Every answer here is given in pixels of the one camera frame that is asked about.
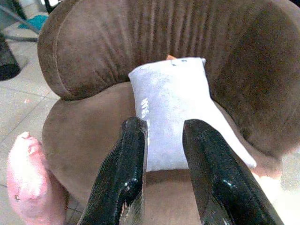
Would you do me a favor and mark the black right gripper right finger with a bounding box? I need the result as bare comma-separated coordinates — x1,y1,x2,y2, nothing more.
182,119,285,225

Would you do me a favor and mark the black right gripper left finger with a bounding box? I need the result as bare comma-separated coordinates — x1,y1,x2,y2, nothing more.
78,116,149,225

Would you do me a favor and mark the pink pillow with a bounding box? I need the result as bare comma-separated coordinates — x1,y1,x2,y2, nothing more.
6,131,68,225

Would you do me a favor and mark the grey pillow with white print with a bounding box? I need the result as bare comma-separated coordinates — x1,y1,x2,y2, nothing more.
128,57,257,173

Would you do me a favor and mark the brown round fabric sofa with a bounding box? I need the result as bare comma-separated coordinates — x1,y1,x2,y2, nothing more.
37,0,300,225

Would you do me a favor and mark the black floor object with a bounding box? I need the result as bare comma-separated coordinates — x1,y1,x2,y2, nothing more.
0,35,21,81

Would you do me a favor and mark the teal cloth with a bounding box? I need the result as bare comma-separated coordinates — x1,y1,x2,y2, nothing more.
26,15,49,30

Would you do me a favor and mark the grey metal frame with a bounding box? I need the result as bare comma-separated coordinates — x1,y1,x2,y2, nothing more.
0,4,41,43

